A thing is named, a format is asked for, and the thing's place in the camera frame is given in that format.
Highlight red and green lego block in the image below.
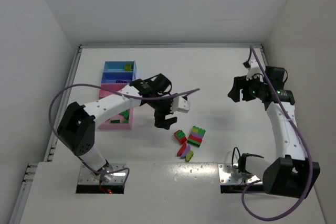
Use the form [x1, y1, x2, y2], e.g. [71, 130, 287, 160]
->
[174, 130, 187, 144]

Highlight multicolour lego block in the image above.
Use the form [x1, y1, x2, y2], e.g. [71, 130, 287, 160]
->
[187, 126, 206, 147]

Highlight green lego brick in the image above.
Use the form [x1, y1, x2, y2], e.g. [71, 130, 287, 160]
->
[110, 120, 120, 124]

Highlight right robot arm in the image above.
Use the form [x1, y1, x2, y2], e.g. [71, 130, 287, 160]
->
[228, 66, 320, 198]

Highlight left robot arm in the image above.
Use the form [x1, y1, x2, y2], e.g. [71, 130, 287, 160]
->
[57, 74, 184, 175]

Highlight red half round lego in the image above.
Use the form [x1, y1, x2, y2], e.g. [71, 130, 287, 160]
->
[176, 142, 187, 156]

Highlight purple half round lego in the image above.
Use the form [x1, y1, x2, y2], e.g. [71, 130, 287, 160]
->
[181, 145, 191, 158]

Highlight upper pink bin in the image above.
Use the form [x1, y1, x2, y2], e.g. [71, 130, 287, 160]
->
[98, 83, 127, 99]

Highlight lime small lego brick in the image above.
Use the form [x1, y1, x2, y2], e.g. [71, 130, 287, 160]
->
[185, 151, 194, 162]

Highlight dark blue bin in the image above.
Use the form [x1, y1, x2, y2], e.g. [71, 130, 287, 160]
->
[101, 72, 135, 83]

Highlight light blue bin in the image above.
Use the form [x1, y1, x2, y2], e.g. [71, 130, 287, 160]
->
[103, 61, 137, 73]

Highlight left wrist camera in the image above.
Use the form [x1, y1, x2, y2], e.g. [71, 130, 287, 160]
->
[171, 96, 190, 113]

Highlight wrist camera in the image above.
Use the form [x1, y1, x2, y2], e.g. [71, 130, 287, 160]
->
[243, 59, 262, 80]
[171, 96, 190, 113]

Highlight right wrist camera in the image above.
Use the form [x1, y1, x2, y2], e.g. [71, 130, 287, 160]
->
[243, 59, 262, 80]

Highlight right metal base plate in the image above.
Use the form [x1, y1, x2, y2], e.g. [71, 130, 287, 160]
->
[218, 163, 260, 186]

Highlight metal base plate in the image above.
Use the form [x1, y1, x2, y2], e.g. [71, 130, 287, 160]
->
[218, 163, 260, 186]
[78, 163, 128, 186]

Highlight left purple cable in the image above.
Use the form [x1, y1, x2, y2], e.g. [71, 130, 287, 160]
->
[48, 83, 201, 183]

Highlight purple cable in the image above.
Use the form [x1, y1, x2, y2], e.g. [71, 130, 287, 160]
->
[48, 83, 201, 183]
[240, 45, 314, 221]

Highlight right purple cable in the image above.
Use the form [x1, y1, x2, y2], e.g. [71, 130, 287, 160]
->
[240, 45, 314, 221]

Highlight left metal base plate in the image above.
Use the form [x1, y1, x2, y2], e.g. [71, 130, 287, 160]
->
[78, 163, 128, 186]

